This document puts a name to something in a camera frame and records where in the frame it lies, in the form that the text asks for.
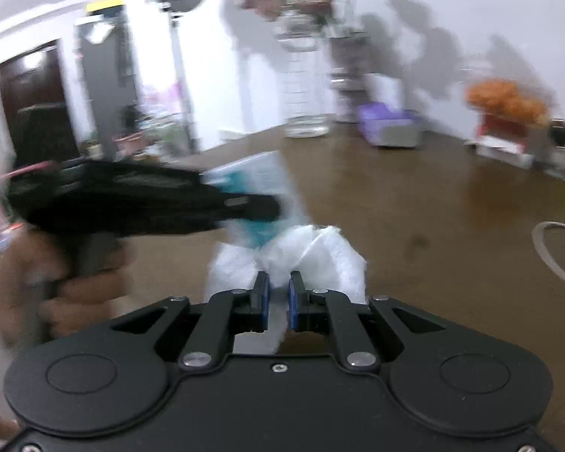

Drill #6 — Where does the white flat box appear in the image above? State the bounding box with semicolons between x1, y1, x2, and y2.
466;134;535;169

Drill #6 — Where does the grey cabinet with yellow top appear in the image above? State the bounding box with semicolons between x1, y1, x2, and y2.
73;2;142;151

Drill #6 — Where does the clear plastic container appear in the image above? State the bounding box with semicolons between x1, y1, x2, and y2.
202;151;312;250

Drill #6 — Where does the black chair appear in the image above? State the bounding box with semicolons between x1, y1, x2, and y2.
16;104;72;165

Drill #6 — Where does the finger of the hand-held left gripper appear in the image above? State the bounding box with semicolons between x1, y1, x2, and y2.
214;192;283;225

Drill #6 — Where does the white astronaut figurine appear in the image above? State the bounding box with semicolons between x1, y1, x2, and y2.
534;120;565;180

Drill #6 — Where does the white charging cable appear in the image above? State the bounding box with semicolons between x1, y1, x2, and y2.
532;221;565;291

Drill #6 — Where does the purple tissue pack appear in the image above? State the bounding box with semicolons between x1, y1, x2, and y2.
358;75;422;149

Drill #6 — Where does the clear clamshell of orange peels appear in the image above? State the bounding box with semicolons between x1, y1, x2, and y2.
466;79;554;128

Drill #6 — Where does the dark wooden door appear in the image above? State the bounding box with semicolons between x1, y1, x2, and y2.
0;44;78;165

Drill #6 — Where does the person's left hand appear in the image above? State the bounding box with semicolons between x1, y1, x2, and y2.
9;233;133;345

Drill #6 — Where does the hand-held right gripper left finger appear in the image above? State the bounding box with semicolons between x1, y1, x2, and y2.
108;270;271;370

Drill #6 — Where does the clear water bottle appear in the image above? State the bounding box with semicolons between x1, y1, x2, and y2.
278;14;333;138

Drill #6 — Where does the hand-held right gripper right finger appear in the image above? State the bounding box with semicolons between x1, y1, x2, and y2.
288;270;448;370

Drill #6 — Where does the grey stone-look vase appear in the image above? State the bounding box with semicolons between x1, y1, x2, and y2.
327;33;373;123

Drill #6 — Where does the white cleaning cloth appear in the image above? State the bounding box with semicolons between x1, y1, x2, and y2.
202;223;370;354

